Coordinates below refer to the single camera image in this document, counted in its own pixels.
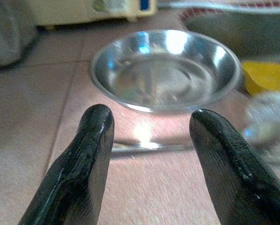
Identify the clear jar brown powder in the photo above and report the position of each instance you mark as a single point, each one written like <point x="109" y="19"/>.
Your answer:
<point x="8" y="35"/>

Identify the thin white tube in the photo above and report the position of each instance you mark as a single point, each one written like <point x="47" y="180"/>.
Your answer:
<point x="224" y="7"/>

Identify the yellow plastic bowl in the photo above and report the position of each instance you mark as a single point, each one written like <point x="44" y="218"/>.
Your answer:
<point x="266" y="77"/>

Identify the stainless steel sink basin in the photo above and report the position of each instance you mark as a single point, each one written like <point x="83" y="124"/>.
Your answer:
<point x="236" y="35"/>

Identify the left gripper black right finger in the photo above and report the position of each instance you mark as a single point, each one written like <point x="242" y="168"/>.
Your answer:
<point x="236" y="175"/>

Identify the stainless steel bowl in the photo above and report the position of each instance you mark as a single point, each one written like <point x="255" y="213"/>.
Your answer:
<point x="165" y="77"/>

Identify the clear bubble wrap sheet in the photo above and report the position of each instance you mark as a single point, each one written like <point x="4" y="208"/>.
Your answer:
<point x="271" y="117"/>

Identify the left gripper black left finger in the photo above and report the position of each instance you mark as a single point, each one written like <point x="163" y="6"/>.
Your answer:
<point x="78" y="164"/>

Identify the cream water ionizer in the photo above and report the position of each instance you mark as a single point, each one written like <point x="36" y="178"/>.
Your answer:
<point x="83" y="11"/>

